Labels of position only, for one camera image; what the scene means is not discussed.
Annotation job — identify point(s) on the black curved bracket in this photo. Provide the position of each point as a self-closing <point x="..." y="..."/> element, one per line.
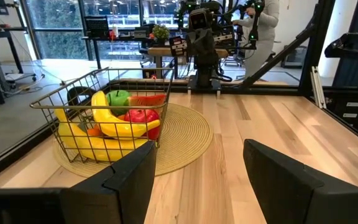
<point x="73" y="93"/>

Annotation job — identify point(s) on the long yellow plastic banana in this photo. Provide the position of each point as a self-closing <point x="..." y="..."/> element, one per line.
<point x="110" y="123"/>

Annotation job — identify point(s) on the short yellow plastic banana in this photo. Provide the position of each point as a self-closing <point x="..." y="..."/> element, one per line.
<point x="82" y="144"/>

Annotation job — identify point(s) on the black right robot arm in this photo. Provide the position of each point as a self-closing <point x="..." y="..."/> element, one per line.
<point x="204" y="71"/>

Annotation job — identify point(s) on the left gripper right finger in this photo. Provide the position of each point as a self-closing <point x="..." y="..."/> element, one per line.
<point x="291" y="196"/>

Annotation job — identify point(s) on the green plastic apple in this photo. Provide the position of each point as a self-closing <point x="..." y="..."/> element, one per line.
<point x="118" y="99"/>

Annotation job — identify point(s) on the round woven tan placemat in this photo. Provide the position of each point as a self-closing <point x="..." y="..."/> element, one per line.
<point x="185" y="140"/>

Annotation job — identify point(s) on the person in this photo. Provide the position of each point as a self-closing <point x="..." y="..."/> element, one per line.
<point x="264" y="28"/>

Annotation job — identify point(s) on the wooden table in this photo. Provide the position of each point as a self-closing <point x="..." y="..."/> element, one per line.
<point x="163" y="51"/>

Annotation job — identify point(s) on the black box with white labels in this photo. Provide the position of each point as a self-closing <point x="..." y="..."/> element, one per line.
<point x="353" y="112"/>

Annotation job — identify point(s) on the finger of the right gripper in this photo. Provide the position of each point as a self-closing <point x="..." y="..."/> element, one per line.
<point x="178" y="46"/>
<point x="225" y="34"/>

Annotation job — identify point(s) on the orange tangerine bunch with leaves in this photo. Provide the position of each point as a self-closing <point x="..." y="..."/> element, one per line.
<point x="121" y="118"/>
<point x="94" y="132"/>

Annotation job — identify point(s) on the background black robot arm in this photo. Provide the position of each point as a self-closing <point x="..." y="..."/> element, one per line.
<point x="255" y="28"/>

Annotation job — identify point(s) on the red watermelon slice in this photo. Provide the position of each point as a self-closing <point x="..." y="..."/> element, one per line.
<point x="148" y="101"/>

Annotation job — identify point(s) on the small green potted plant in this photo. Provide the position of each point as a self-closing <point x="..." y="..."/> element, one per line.
<point x="161" y="32"/>

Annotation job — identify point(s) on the white aluminium profile strip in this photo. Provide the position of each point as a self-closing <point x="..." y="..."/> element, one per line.
<point x="317" y="87"/>

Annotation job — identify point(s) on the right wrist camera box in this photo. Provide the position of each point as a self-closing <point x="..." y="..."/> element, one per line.
<point x="200" y="19"/>

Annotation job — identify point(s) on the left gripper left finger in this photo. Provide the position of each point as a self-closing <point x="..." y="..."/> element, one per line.
<point x="126" y="193"/>

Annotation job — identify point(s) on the red plastic apple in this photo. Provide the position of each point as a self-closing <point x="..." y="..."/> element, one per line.
<point x="141" y="115"/>

